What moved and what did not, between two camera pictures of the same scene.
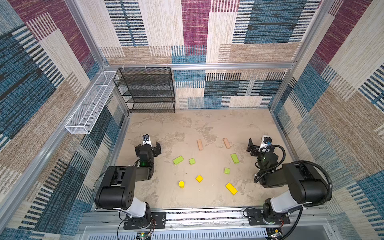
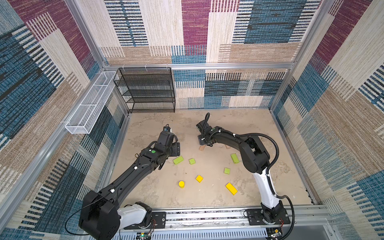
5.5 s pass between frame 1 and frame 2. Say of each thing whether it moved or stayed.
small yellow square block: stayed
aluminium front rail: stayed
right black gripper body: moved
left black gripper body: moved
